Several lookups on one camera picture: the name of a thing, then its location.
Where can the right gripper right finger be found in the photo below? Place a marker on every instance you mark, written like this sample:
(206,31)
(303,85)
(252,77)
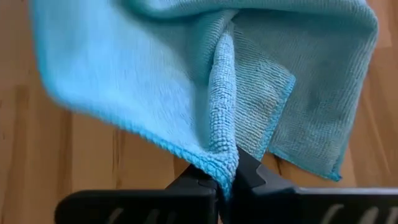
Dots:
(280,205)

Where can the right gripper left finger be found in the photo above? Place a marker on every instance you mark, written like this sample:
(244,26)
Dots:
(140,205)

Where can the blue microfiber towel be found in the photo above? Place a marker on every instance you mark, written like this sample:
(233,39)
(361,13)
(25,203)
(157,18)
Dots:
(124,62)

